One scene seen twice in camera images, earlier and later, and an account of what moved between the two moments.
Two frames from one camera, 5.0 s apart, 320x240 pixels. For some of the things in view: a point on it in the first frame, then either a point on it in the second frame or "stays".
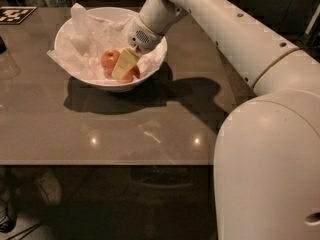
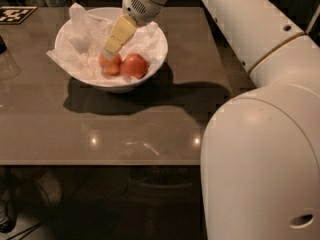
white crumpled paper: [83, 39] stays
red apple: [109, 59] stays
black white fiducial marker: [12, 15] stays
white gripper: [142, 37] -> [139, 6]
